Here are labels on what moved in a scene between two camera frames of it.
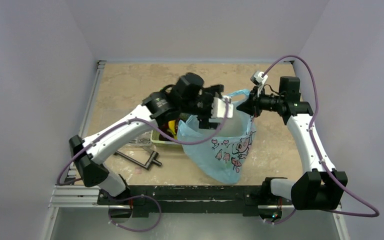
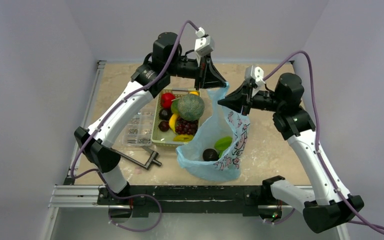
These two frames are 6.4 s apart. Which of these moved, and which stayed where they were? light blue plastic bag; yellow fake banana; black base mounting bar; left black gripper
Moved: left black gripper; light blue plastic bag
Stayed: yellow fake banana; black base mounting bar
